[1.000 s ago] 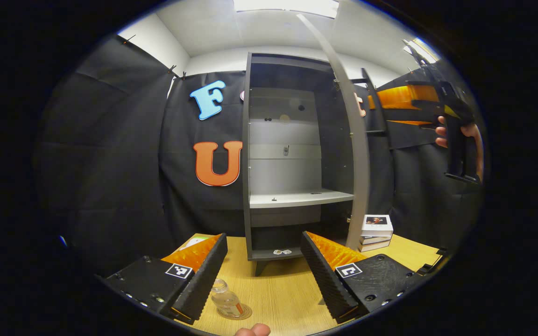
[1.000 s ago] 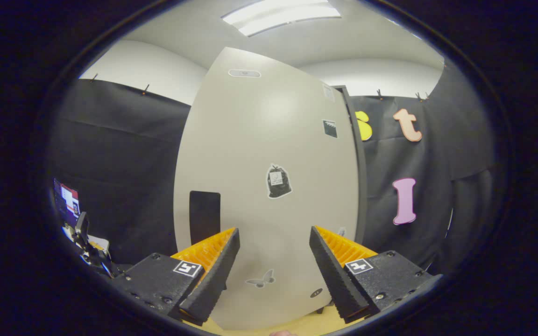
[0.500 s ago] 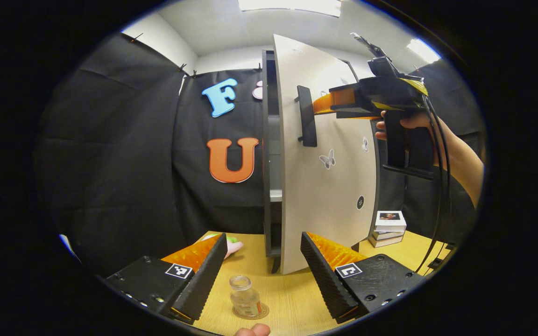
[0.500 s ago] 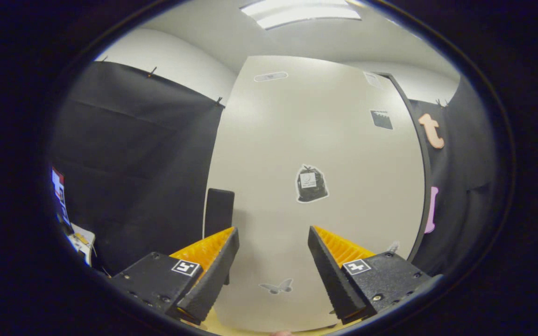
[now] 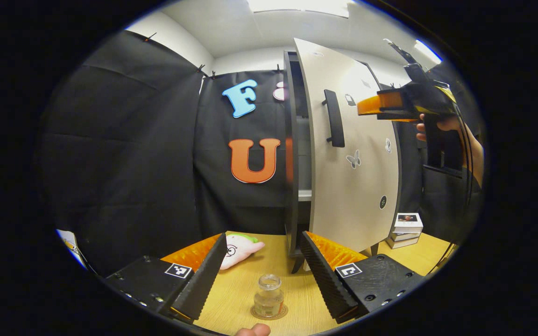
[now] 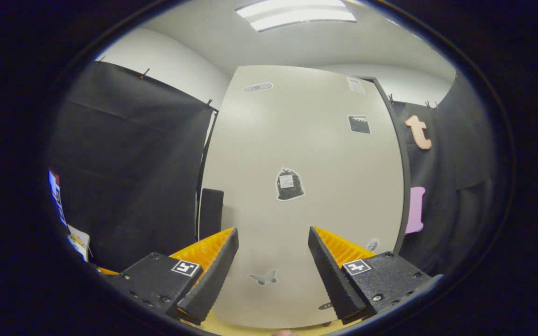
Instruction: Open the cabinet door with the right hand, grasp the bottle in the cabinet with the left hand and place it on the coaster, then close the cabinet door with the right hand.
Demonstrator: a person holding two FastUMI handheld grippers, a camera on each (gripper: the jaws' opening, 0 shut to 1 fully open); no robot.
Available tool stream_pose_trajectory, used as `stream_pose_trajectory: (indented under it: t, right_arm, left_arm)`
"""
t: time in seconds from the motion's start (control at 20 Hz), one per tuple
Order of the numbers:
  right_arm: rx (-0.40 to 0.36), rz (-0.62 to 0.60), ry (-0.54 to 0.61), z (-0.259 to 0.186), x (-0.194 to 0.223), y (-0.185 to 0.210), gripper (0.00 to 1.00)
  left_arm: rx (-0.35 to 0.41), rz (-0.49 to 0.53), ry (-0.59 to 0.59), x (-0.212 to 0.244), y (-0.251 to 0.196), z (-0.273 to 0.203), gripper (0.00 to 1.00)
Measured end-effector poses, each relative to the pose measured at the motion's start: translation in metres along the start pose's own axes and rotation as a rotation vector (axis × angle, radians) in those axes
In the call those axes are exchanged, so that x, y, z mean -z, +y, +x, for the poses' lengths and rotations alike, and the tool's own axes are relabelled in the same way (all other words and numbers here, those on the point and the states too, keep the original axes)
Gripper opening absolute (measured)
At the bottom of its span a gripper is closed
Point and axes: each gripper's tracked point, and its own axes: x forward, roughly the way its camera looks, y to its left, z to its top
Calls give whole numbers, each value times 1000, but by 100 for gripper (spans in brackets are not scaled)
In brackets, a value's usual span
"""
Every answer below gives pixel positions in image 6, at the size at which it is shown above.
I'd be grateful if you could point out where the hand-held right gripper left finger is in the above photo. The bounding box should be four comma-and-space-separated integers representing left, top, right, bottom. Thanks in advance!
106, 227, 239, 326

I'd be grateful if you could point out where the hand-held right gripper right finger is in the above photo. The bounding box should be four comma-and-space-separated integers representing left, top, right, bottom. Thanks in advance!
308, 226, 433, 325

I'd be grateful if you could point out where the light grey cabinet door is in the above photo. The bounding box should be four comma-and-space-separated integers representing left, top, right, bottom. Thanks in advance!
196, 64, 407, 329

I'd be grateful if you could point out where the black backdrop cloth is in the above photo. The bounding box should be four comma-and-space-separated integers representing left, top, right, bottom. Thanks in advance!
47, 60, 501, 277

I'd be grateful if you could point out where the white and yellow object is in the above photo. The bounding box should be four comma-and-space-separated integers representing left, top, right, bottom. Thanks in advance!
67, 224, 93, 263

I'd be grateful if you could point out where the colourful printed card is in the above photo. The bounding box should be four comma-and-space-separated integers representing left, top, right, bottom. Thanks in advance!
48, 168, 67, 228

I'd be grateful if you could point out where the long ceiling light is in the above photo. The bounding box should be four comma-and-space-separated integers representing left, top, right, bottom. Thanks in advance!
235, 0, 357, 32

